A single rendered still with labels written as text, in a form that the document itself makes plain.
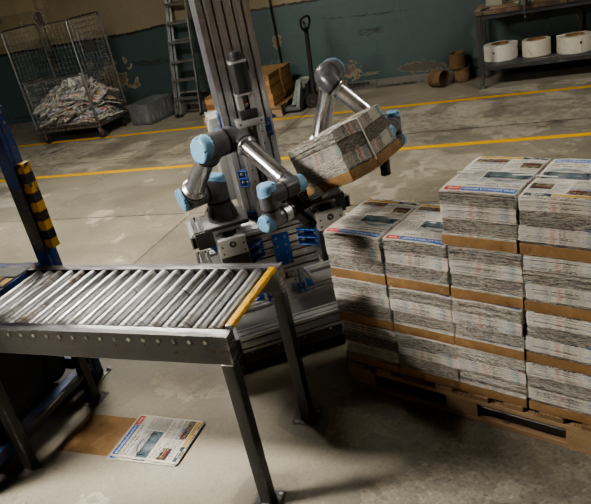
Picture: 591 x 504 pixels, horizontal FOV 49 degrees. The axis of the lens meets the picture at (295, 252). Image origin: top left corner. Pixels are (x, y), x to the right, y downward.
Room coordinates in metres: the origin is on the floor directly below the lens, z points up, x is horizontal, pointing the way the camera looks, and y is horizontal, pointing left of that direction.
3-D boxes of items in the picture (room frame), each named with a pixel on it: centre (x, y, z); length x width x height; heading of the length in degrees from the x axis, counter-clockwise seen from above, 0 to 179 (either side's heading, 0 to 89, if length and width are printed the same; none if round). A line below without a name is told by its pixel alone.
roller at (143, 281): (2.41, 0.73, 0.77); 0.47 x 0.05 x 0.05; 155
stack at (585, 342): (2.32, -0.69, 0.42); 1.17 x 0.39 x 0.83; 47
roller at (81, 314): (2.46, 0.85, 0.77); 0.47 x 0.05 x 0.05; 155
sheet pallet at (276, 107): (9.17, 0.16, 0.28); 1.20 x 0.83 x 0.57; 65
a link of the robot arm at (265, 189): (2.41, 0.05, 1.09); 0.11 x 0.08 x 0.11; 123
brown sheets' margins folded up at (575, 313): (2.32, -0.69, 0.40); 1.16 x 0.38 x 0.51; 47
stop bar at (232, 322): (2.15, 0.19, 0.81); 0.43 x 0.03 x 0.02; 155
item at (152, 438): (2.45, 0.82, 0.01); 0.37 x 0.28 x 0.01; 65
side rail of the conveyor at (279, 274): (2.66, 0.68, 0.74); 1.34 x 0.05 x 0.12; 65
